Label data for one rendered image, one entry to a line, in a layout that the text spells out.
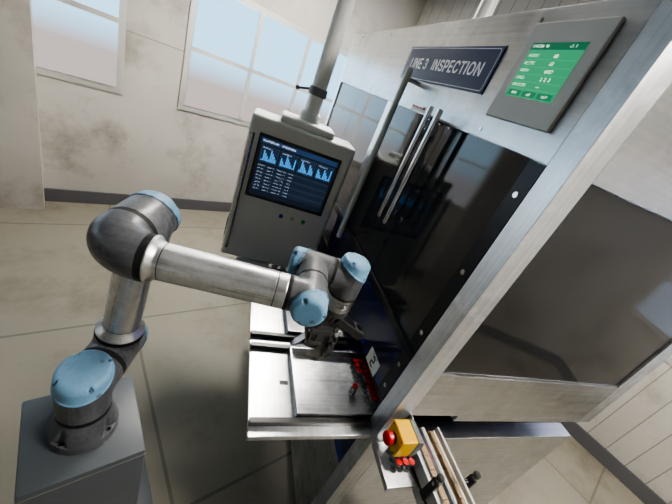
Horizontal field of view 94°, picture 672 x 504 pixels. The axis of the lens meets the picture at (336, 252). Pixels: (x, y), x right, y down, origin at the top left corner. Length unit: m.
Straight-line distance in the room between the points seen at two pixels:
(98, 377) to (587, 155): 1.14
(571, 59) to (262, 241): 1.41
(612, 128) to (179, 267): 0.82
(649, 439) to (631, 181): 2.90
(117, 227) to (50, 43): 2.77
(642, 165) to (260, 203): 1.38
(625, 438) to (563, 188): 3.04
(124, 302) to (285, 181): 0.94
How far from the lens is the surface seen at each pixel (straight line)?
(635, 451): 3.67
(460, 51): 1.24
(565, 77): 0.86
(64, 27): 3.38
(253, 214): 1.66
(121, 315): 0.96
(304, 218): 1.67
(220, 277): 0.63
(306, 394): 1.16
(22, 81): 3.30
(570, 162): 0.77
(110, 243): 0.68
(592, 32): 0.88
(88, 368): 0.98
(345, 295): 0.78
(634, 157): 0.86
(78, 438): 1.09
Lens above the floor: 1.78
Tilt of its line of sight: 27 degrees down
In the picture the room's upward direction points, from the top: 24 degrees clockwise
